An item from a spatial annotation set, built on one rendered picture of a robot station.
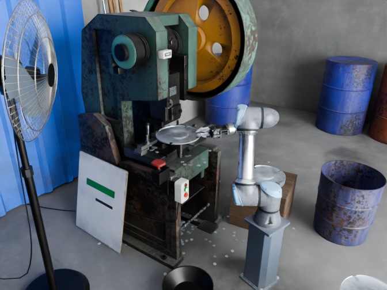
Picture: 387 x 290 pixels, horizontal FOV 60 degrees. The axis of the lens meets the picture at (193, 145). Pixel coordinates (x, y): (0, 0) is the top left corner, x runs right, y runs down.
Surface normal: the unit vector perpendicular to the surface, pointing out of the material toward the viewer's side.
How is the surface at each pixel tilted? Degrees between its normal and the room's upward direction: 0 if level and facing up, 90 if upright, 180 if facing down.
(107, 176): 78
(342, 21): 90
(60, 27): 90
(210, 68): 90
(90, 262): 0
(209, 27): 90
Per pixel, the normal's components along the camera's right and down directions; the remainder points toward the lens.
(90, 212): -0.59, 0.13
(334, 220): -0.68, 0.33
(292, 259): 0.01, -0.91
